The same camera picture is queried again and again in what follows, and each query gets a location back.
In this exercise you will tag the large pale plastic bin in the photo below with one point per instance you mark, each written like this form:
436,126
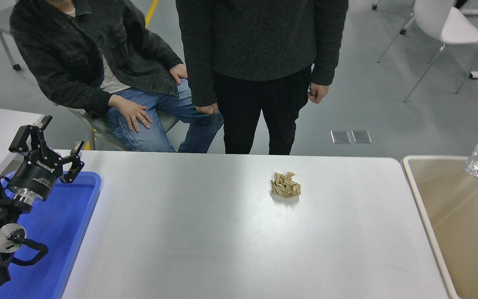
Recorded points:
463,232

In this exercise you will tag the tan paper ball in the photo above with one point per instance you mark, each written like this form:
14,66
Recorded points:
284,186

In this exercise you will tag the seated person's wheeled chair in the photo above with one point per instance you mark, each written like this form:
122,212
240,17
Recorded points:
168,122

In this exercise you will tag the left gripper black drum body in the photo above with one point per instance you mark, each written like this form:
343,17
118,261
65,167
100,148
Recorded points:
35,176

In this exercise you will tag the seated person's left hand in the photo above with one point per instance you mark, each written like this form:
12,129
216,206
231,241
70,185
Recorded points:
179,74

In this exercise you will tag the grey wheeled chair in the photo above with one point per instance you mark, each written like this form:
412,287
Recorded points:
2,18

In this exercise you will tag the standing person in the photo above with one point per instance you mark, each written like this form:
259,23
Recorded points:
259,41

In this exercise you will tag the blue plastic tray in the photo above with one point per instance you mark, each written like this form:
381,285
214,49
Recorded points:
64,232

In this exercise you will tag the seated person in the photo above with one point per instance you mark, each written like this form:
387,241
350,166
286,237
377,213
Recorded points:
77,50

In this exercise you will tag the silver floor outlet plate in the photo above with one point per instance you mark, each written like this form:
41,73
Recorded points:
361,136
340,136

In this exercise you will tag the standing person's left hand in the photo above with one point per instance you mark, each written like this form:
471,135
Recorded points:
318,92

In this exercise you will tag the white caster chair base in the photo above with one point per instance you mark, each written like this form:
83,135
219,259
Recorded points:
375,7

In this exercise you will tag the seated person's right hand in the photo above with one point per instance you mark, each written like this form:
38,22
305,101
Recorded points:
131,112

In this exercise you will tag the standing person's right hand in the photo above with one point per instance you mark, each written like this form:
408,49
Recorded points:
208,109

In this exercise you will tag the white shell chair metal legs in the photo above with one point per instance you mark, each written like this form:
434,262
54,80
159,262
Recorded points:
450,29

